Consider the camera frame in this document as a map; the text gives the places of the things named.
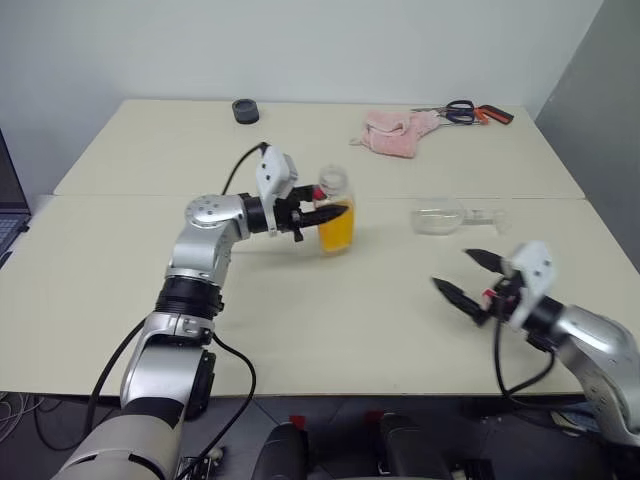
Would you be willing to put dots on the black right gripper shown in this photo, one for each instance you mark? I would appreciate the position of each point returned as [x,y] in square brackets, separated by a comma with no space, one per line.
[502,300]

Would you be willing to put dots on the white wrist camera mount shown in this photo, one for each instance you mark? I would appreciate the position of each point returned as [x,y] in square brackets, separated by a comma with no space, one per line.
[272,172]
[535,270]

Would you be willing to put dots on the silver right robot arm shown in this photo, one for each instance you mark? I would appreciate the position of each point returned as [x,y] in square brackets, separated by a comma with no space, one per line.
[600,345]

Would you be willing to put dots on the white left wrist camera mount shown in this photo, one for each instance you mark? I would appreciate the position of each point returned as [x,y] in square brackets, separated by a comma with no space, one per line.
[272,172]

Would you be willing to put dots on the dark laptop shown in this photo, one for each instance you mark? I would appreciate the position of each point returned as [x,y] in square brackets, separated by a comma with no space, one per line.
[10,200]

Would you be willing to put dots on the dark rounded shape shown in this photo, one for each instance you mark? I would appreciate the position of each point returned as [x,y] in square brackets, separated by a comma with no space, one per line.
[410,450]
[285,455]

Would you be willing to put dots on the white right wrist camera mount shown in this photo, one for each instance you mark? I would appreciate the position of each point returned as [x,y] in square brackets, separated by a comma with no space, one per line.
[535,270]

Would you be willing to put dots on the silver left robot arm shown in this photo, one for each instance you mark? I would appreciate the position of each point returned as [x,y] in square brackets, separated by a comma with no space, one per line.
[195,260]

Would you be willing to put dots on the bottle of orange liquid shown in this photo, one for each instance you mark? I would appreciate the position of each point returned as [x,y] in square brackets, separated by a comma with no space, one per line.
[335,237]

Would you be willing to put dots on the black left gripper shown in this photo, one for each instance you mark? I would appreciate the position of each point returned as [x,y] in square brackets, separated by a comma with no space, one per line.
[287,217]

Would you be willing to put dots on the small white wheel base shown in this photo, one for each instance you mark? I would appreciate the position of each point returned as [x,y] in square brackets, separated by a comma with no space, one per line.
[207,462]

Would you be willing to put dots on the pink towel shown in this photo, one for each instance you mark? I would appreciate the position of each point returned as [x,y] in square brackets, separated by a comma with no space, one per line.
[390,135]

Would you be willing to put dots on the black round cap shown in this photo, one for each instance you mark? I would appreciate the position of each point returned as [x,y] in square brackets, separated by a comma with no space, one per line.
[245,112]

